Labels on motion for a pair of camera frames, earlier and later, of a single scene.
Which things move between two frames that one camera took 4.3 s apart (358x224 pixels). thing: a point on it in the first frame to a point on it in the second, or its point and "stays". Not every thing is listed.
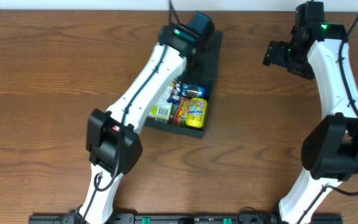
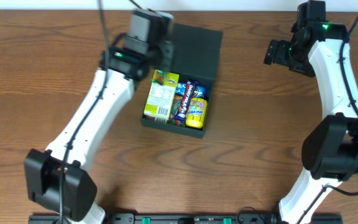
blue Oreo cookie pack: x=194 y=91 stays
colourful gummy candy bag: x=183 y=112 to x=176 y=103
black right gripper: x=272 y=53 stays
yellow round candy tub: x=196 y=114 stays
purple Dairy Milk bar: x=175 y=97 to x=187 y=96
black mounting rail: x=186 y=218 stays
